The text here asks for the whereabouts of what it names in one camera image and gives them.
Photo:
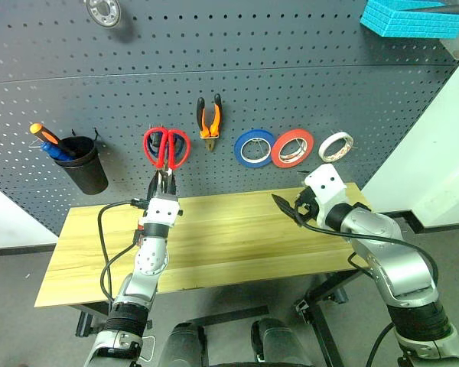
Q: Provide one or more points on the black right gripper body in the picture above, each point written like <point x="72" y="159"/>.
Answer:
<point x="308" y="208"/>

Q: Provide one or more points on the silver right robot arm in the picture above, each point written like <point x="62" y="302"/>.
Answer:
<point x="398" y="264"/>

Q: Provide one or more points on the black plastic cup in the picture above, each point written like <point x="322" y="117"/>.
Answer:
<point x="86" y="174"/>

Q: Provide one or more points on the black pegboard hook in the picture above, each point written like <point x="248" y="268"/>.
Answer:
<point x="96" y="134"/>

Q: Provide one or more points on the blue foam block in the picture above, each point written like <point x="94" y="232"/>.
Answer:
<point x="409" y="23"/>

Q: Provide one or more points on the grey perforated pegboard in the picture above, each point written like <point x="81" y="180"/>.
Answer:
<point x="252" y="69"/>

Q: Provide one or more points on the white panel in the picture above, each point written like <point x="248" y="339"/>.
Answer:
<point x="432" y="160"/>
<point x="11" y="221"/>

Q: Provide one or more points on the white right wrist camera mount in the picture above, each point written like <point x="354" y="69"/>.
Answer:
<point x="327" y="187"/>

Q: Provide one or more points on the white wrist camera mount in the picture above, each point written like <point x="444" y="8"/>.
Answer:
<point x="161" y="212"/>
<point x="327" y="187"/>

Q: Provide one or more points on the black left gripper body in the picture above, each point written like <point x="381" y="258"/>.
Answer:
<point x="162" y="196"/>

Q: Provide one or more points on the black floor strip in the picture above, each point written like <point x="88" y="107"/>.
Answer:
<point x="229" y="315"/>

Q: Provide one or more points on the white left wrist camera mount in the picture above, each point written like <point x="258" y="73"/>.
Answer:
<point x="161" y="212"/>

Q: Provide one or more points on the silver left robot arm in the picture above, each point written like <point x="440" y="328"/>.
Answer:
<point x="141" y="275"/>

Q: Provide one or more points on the black metal rail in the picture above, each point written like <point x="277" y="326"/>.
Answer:
<point x="443" y="225"/>

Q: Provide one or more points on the black metal table frame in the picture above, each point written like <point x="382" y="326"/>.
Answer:
<point x="325" y="306"/>

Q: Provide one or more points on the white tape roll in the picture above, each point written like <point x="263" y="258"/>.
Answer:
<point x="334" y="147"/>

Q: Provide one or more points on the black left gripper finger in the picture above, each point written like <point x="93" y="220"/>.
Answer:
<point x="153" y="185"/>
<point x="171" y="185"/>

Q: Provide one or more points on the red tape roll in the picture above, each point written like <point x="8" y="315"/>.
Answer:
<point x="281" y="158"/>

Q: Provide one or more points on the dark grey rounded shape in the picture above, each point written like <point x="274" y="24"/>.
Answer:
<point x="277" y="344"/>
<point x="183" y="346"/>

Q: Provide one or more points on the blue tape roll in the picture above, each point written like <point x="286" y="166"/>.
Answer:
<point x="243" y="156"/>

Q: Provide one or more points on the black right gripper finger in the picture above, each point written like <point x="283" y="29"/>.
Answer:
<point x="295" y="218"/>
<point x="285" y="203"/>

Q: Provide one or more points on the silver round metal bearing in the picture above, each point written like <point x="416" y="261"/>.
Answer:
<point x="104" y="11"/>

